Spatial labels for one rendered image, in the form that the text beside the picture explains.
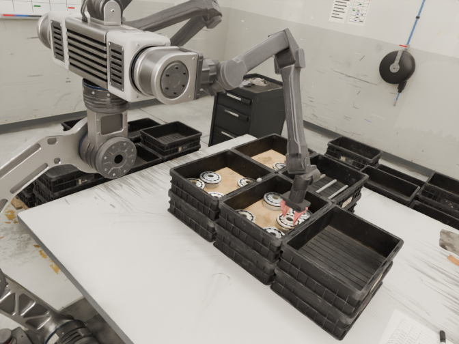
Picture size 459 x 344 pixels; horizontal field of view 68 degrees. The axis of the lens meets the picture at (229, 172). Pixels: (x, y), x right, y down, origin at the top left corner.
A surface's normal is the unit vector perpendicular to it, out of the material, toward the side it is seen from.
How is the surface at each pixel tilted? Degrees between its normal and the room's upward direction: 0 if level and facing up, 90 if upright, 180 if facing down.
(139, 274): 0
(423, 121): 90
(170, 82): 90
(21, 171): 90
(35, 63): 90
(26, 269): 0
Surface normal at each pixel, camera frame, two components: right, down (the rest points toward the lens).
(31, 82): 0.75, 0.41
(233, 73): 0.73, -0.04
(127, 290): 0.14, -0.86
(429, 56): -0.65, 0.29
